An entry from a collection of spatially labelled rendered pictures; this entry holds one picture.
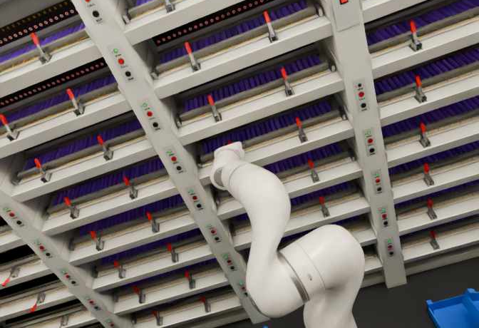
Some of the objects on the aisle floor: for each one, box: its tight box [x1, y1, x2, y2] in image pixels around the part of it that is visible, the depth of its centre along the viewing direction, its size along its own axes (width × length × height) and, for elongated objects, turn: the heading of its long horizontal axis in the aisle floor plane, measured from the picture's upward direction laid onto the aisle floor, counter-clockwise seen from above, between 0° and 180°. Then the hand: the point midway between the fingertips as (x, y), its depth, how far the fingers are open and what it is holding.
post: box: [307, 0, 407, 289], centre depth 129 cm, size 20×9×176 cm, turn 34°
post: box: [0, 151, 129, 328], centre depth 147 cm, size 20×9×176 cm, turn 34°
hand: (230, 145), depth 124 cm, fingers open, 3 cm apart
